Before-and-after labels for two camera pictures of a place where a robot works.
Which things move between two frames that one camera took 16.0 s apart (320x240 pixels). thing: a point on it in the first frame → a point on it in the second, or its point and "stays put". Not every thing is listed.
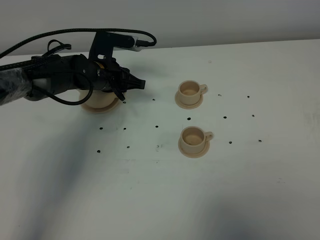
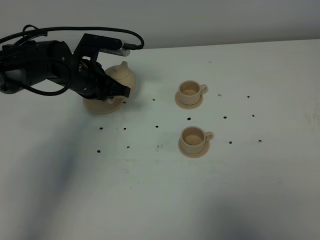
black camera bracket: x=104 y=43 → x=90 y=45
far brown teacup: x=190 y=92 stays put
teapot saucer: x=101 y=110 stays put
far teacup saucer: x=186 y=106 stays put
